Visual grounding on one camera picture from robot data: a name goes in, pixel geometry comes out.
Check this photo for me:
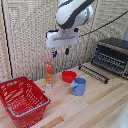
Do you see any orange carton box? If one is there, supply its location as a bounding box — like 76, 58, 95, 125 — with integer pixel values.
44, 61, 54, 85

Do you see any black dish rack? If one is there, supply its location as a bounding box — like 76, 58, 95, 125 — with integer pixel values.
77, 64, 110, 85

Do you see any black toaster oven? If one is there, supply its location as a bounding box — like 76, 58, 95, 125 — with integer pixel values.
91, 37, 128, 80

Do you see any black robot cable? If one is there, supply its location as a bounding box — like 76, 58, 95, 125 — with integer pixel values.
79, 9, 128, 38

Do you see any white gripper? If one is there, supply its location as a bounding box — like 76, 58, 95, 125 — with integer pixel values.
45, 28, 81, 58

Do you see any blue mug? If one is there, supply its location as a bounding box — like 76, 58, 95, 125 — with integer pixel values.
69, 77, 88, 97

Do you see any red plastic shopping basket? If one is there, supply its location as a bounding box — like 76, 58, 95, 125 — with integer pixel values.
0, 75, 51, 128

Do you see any red bowl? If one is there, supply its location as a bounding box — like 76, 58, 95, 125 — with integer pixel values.
61, 70, 78, 84

